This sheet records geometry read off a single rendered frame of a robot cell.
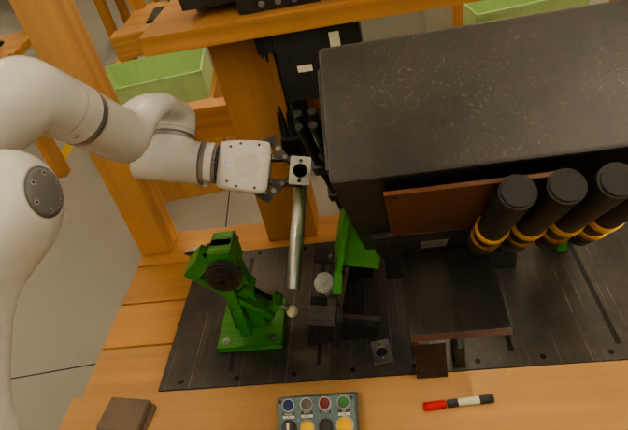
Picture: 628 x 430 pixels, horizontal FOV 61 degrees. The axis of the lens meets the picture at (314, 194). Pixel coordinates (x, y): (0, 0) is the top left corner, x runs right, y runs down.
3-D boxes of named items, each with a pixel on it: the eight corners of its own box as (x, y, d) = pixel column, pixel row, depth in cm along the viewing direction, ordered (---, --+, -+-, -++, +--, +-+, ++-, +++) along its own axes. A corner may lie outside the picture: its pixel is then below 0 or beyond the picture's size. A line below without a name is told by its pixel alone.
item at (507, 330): (512, 339, 85) (512, 327, 84) (411, 347, 88) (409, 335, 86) (467, 193, 116) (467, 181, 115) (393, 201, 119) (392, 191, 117)
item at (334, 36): (368, 92, 109) (358, 20, 100) (287, 104, 111) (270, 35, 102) (366, 66, 118) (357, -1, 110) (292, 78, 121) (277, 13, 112)
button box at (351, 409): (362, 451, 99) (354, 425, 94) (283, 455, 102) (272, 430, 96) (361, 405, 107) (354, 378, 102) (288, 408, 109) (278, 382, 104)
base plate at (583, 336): (713, 359, 99) (716, 352, 98) (160, 395, 116) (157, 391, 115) (620, 216, 133) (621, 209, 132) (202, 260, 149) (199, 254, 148)
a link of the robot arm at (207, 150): (194, 183, 99) (211, 185, 99) (200, 136, 100) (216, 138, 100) (203, 189, 107) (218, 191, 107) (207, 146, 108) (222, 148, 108)
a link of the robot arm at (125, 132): (64, 43, 81) (168, 110, 110) (47, 144, 78) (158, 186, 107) (116, 40, 79) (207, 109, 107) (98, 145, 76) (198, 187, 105)
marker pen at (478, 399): (492, 396, 100) (492, 392, 99) (494, 404, 98) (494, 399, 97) (422, 405, 101) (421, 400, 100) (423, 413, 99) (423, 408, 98)
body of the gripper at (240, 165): (206, 187, 99) (266, 193, 99) (212, 134, 100) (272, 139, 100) (213, 192, 106) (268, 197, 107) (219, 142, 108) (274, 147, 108)
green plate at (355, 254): (374, 291, 106) (392, 209, 93) (333, 287, 106) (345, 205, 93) (372, 251, 115) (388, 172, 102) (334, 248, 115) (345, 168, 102)
